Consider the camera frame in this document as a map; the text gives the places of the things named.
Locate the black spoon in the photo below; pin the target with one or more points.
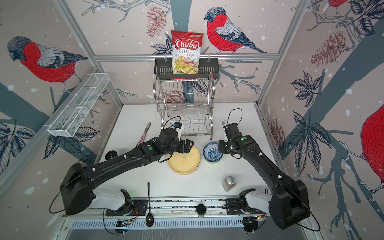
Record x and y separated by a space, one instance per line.
149 217

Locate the chrome two-tier dish rack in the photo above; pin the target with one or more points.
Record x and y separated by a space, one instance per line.
188 99

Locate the blue floral white bowl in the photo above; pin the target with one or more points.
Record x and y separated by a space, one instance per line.
211 152

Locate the white wire mesh basket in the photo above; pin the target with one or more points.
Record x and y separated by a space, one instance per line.
70 119

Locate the silver lid spice jar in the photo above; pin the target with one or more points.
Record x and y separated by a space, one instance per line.
228 183

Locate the yellow cream plate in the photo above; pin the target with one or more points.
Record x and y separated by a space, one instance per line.
184 164

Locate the black lid jar on rail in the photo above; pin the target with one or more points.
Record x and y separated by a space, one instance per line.
201 210

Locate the pink spotted handle knife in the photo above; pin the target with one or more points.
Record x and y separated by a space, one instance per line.
143 137

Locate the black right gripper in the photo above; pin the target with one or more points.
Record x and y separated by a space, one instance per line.
220 147

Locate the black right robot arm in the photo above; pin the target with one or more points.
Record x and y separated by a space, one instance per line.
289 203

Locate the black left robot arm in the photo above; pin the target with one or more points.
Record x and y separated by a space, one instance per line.
79 182

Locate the black wall shelf basket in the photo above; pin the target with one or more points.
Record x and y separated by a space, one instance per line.
207 68

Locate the red cassava chips bag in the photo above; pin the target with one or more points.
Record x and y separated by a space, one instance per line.
186 52

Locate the black lid spice jar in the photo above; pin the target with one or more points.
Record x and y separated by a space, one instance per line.
111 155

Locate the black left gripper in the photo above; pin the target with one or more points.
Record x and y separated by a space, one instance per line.
188 147

